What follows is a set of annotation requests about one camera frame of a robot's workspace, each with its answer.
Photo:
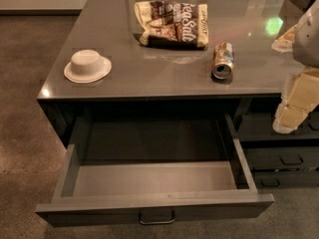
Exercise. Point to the open grey top drawer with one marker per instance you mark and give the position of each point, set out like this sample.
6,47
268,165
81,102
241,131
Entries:
113,170

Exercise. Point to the metal drawer handle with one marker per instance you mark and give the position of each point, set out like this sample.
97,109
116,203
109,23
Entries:
156,217

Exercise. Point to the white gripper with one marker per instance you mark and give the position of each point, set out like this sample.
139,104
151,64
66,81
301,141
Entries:
307,40

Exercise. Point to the dark grey cabinet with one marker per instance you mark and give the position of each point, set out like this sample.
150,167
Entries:
142,74

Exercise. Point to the white upturned bowl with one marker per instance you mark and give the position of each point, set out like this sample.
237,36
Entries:
87,66

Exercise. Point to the orange soda can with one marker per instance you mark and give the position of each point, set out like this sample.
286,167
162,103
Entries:
223,61

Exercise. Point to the sea salt chip bag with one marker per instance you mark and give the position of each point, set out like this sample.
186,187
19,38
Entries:
173,22

